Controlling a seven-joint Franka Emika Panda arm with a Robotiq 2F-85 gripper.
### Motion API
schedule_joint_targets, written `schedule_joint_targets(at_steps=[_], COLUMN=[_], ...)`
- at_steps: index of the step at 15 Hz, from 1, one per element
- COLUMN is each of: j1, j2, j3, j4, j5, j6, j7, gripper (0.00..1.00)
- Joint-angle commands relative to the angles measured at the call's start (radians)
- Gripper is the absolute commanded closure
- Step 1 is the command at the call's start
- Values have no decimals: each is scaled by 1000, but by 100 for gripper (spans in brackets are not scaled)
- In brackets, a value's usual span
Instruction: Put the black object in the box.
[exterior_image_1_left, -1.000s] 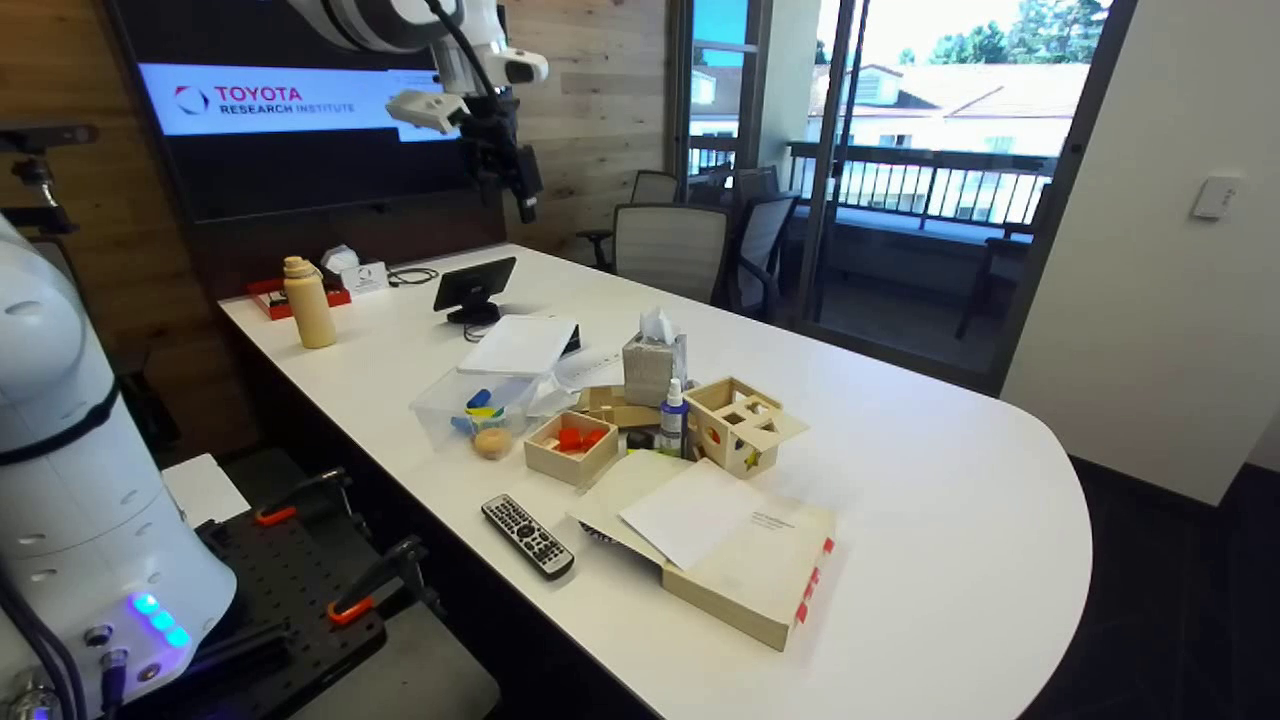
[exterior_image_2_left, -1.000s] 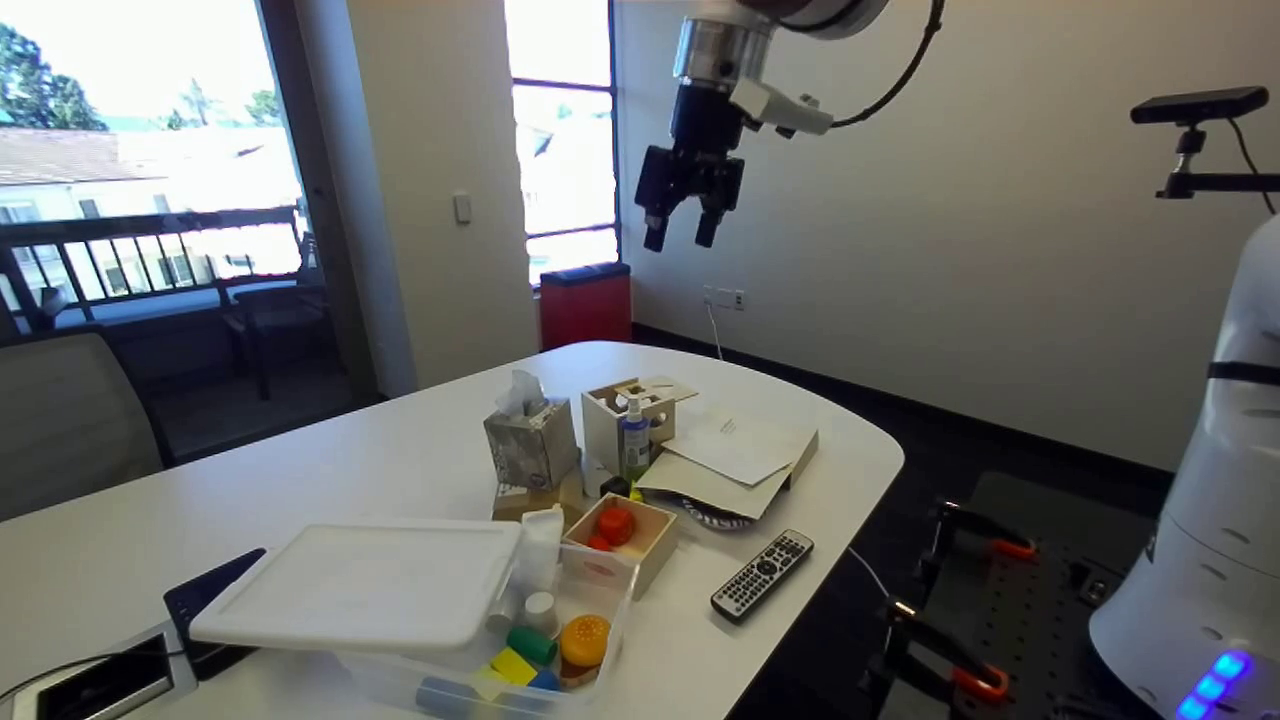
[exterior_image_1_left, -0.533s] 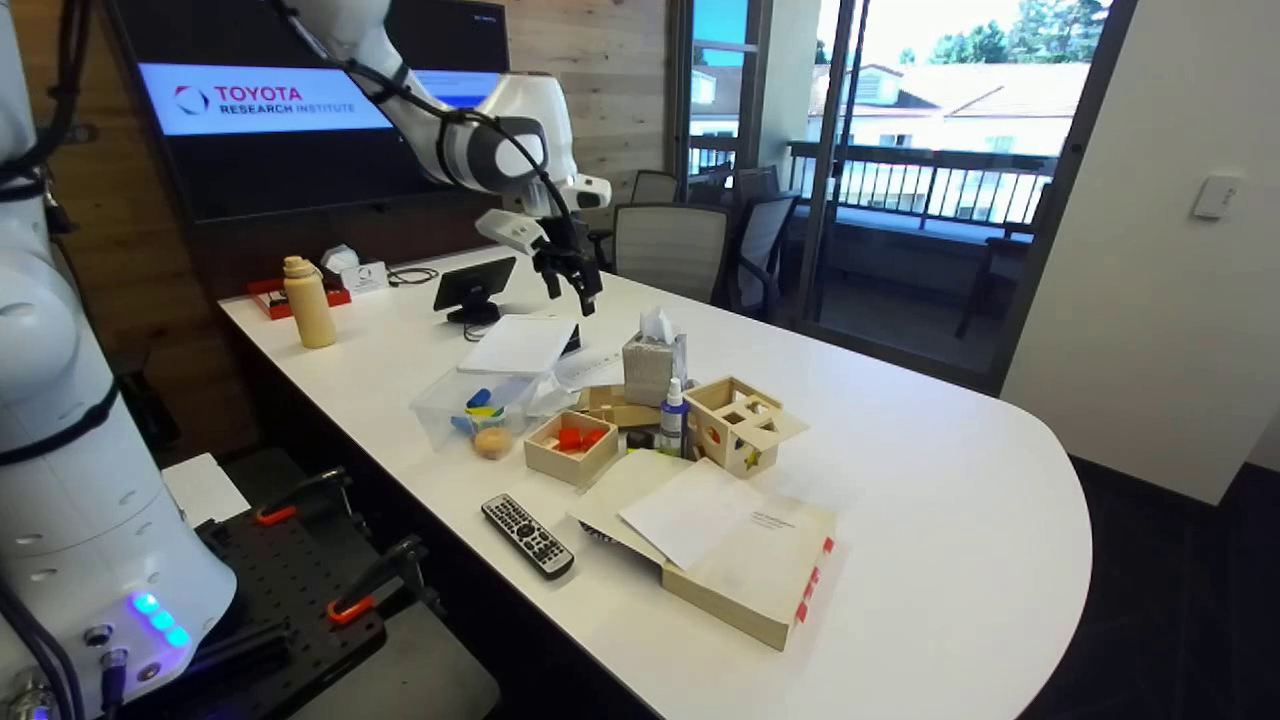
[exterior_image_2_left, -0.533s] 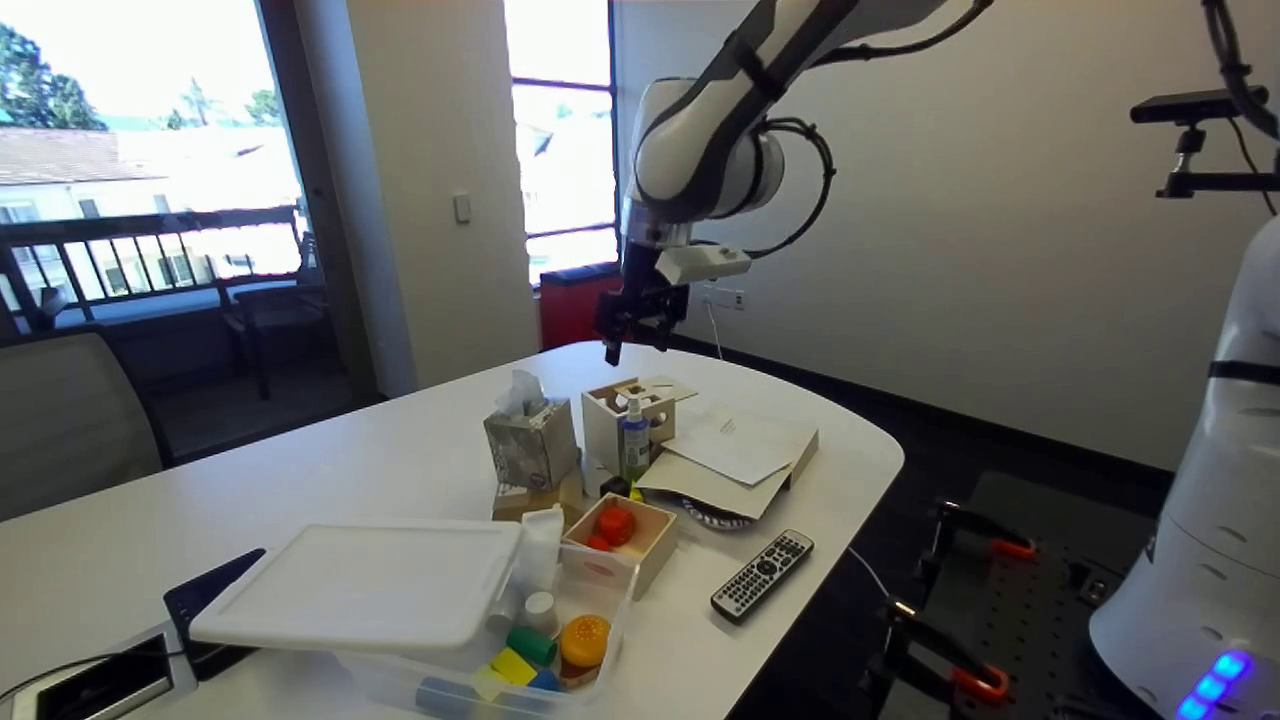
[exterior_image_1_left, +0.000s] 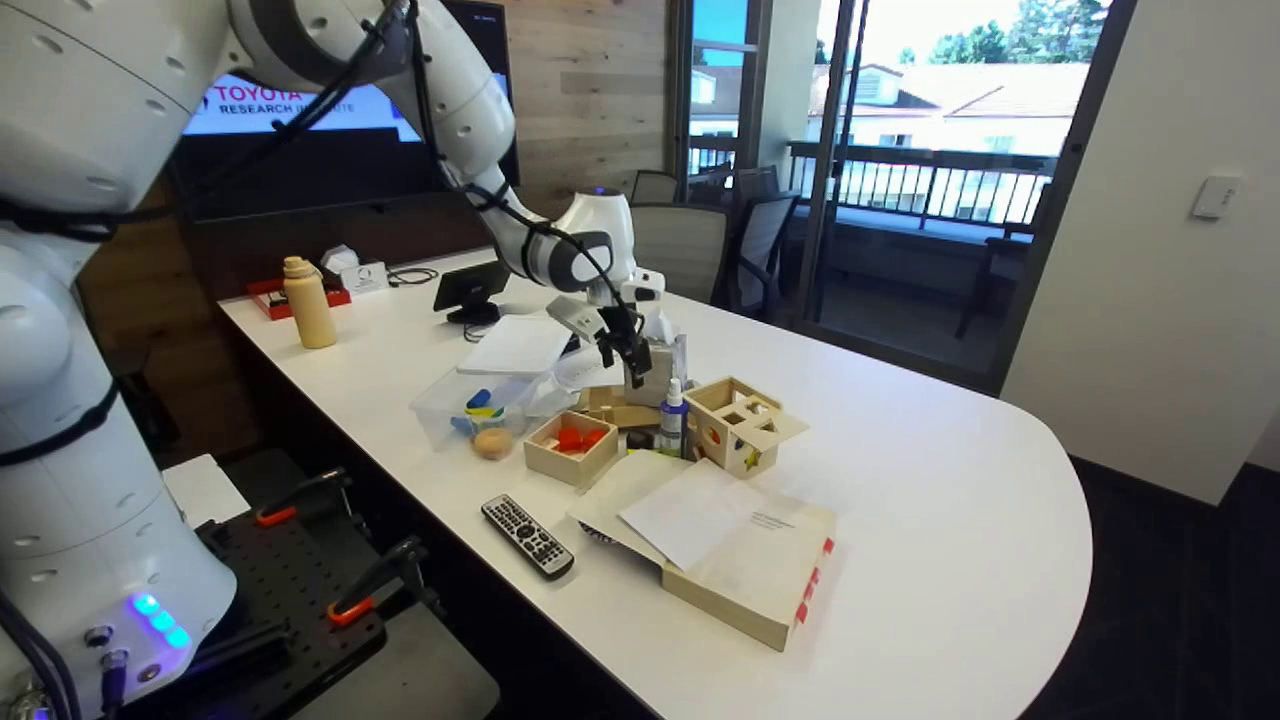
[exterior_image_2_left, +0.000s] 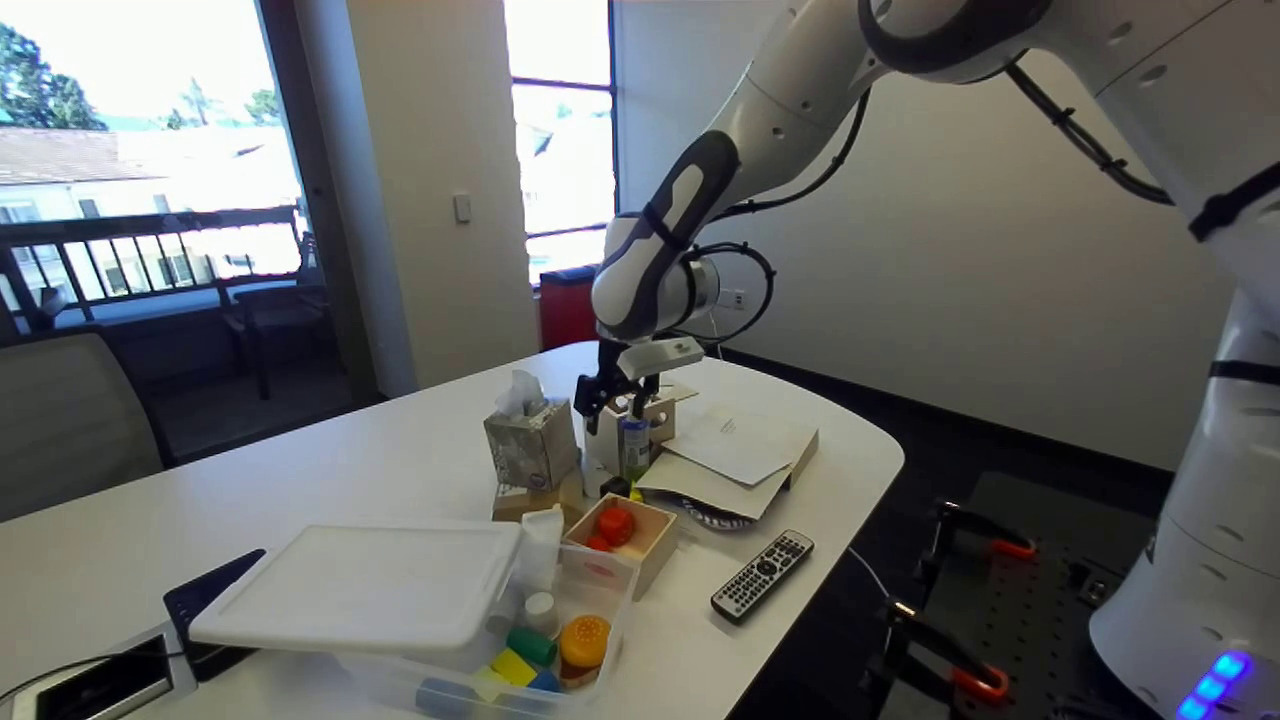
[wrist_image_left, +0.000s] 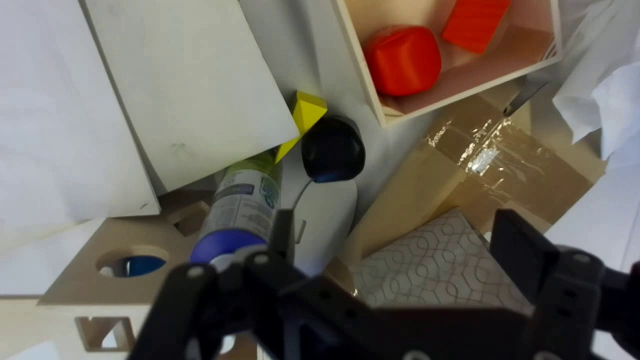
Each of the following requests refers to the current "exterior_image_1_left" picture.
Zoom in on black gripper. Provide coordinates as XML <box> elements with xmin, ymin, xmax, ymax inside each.
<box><xmin>581</xmin><ymin>296</ymin><xmax>662</xmax><ymax>391</ymax></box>

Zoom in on small wooden box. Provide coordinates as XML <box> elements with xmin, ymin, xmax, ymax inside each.
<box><xmin>519</xmin><ymin>409</ymin><xmax>627</xmax><ymax>496</ymax></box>

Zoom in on wooden shape sorter box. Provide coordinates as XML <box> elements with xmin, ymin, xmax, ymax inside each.
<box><xmin>684</xmin><ymin>374</ymin><xmax>807</xmax><ymax>479</ymax></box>

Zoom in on white small container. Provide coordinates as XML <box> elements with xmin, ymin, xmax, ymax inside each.
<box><xmin>643</xmin><ymin>330</ymin><xmax>692</xmax><ymax>409</ymax></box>

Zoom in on flat wooden tray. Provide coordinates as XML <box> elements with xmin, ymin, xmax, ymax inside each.
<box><xmin>573</xmin><ymin>382</ymin><xmax>668</xmax><ymax>438</ymax></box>

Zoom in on small white bottle blue label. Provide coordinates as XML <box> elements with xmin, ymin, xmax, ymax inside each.
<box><xmin>653</xmin><ymin>376</ymin><xmax>697</xmax><ymax>459</ymax></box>

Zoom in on red block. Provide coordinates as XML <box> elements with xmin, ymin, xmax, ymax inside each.
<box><xmin>549</xmin><ymin>416</ymin><xmax>610</xmax><ymax>459</ymax></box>

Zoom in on grey office chair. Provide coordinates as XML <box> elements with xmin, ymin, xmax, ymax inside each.
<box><xmin>625</xmin><ymin>167</ymin><xmax>738</xmax><ymax>310</ymax></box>

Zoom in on tan round ball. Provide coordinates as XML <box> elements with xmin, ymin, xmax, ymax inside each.
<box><xmin>467</xmin><ymin>425</ymin><xmax>519</xmax><ymax>465</ymax></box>

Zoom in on blue and yellow toy pieces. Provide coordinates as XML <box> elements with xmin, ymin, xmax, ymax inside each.
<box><xmin>450</xmin><ymin>386</ymin><xmax>511</xmax><ymax>440</ymax></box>

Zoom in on white printed paper sheet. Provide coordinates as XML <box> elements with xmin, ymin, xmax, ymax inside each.
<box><xmin>611</xmin><ymin>471</ymin><xmax>791</xmax><ymax>578</ymax></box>

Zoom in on dark office chair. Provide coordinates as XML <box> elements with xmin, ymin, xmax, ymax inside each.
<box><xmin>715</xmin><ymin>163</ymin><xmax>807</xmax><ymax>322</ymax></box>

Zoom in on black tablet on stand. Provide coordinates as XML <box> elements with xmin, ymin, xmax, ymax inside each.
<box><xmin>427</xmin><ymin>255</ymin><xmax>518</xmax><ymax>330</ymax></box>

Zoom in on clear plastic bag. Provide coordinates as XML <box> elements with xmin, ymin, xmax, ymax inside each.
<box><xmin>409</xmin><ymin>364</ymin><xmax>567</xmax><ymax>454</ymax></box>

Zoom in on black remote control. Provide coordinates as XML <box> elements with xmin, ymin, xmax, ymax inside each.
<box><xmin>475</xmin><ymin>491</ymin><xmax>581</xmax><ymax>586</ymax></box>

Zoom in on white small device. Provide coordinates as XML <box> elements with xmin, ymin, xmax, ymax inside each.
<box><xmin>315</xmin><ymin>239</ymin><xmax>398</xmax><ymax>299</ymax></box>

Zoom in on tan plastic bottle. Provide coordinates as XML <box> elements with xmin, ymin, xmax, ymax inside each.
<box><xmin>279</xmin><ymin>253</ymin><xmax>344</xmax><ymax>353</ymax></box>

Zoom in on balcony metal railing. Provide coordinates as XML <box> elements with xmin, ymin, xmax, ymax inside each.
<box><xmin>779</xmin><ymin>136</ymin><xmax>1059</xmax><ymax>239</ymax></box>

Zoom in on red flat tray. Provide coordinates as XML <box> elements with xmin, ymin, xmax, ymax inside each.
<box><xmin>250</xmin><ymin>277</ymin><xmax>357</xmax><ymax>324</ymax></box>

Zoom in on dark outdoor chair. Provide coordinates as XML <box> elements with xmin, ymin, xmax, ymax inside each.
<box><xmin>952</xmin><ymin>222</ymin><xmax>1039</xmax><ymax>343</ymax></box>

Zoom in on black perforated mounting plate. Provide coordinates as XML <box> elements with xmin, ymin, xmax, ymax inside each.
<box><xmin>195</xmin><ymin>450</ymin><xmax>450</xmax><ymax>699</ymax></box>

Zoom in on white foam pad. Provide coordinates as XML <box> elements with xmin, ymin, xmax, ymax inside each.
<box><xmin>160</xmin><ymin>450</ymin><xmax>258</xmax><ymax>532</ymax></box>

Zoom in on thin cable on table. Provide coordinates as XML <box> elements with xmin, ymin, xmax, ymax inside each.
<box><xmin>385</xmin><ymin>260</ymin><xmax>443</xmax><ymax>292</ymax></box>

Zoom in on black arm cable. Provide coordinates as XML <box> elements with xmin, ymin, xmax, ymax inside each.
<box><xmin>224</xmin><ymin>0</ymin><xmax>631</xmax><ymax>324</ymax></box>

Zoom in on black clamp orange handle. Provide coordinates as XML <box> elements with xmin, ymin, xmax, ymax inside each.
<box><xmin>319</xmin><ymin>532</ymin><xmax>434</xmax><ymax>633</ymax></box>
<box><xmin>250</xmin><ymin>465</ymin><xmax>359</xmax><ymax>532</ymax></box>

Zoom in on wall television screen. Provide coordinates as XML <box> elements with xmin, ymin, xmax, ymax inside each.
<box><xmin>165</xmin><ymin>0</ymin><xmax>519</xmax><ymax>230</ymax></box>

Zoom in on white wall light switch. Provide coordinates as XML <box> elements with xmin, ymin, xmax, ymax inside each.
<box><xmin>1188</xmin><ymin>167</ymin><xmax>1243</xmax><ymax>225</ymax></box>

